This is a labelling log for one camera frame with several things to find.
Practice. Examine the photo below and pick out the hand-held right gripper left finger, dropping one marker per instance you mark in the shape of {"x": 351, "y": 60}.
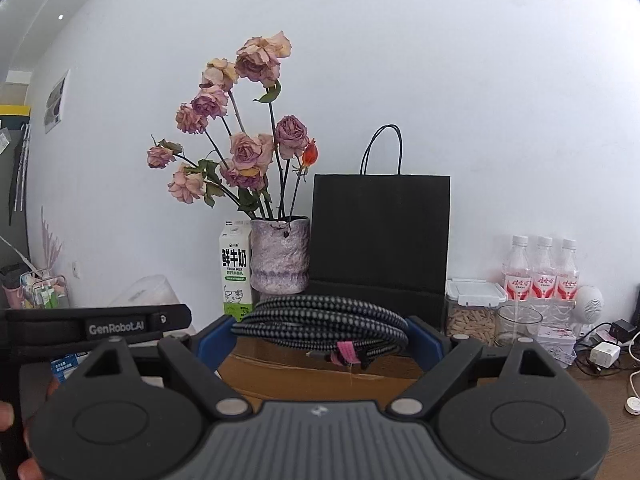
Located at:
{"x": 212, "y": 345}

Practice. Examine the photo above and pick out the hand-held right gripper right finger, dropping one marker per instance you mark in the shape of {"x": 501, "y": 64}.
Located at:
{"x": 431, "y": 347}

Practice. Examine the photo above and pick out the red cardboard box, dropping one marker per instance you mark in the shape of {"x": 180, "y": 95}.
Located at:
{"x": 300, "y": 385}

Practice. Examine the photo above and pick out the clear seed storage container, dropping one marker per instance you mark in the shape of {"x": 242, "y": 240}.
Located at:
{"x": 470, "y": 322}

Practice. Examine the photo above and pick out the person's left hand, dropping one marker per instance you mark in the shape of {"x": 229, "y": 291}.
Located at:
{"x": 6, "y": 417}

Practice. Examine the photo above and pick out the blue printed bag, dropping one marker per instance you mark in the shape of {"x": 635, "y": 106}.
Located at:
{"x": 67, "y": 367}

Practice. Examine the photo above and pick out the white green milk carton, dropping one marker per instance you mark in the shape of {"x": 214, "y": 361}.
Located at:
{"x": 235, "y": 280}

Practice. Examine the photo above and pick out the clear glass cup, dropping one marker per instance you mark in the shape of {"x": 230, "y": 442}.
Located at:
{"x": 520, "y": 325}

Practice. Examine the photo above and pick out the purple mottled ceramic vase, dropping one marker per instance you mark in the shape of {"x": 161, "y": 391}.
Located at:
{"x": 280, "y": 260}

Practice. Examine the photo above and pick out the pink label water bottle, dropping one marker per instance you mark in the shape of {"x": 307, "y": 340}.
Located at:
{"x": 567, "y": 280}
{"x": 544, "y": 280}
{"x": 517, "y": 280}

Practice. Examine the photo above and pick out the white printed tin box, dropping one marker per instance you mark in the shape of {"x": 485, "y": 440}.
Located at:
{"x": 555, "y": 342}

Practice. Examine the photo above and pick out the black paper bag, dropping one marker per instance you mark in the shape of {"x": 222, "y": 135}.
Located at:
{"x": 380, "y": 230}

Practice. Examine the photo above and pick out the white round speaker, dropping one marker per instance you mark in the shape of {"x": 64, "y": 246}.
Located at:
{"x": 590, "y": 305}

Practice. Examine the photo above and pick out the white charger plug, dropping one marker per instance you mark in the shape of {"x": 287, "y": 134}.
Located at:
{"x": 602, "y": 354}

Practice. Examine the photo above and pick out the black power adapter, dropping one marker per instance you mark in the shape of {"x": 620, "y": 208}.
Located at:
{"x": 622, "y": 331}

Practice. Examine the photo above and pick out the black upright device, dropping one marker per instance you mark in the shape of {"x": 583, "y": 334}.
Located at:
{"x": 636, "y": 310}

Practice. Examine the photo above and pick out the dried pink rose bouquet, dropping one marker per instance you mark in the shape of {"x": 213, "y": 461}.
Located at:
{"x": 257, "y": 62}

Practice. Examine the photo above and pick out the white wall socket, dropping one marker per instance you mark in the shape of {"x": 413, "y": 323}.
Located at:
{"x": 76, "y": 269}

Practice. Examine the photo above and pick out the pink leaf wall decal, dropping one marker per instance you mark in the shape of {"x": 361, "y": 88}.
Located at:
{"x": 50, "y": 245}

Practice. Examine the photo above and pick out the wall poster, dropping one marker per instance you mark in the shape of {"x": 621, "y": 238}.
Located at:
{"x": 56, "y": 102}

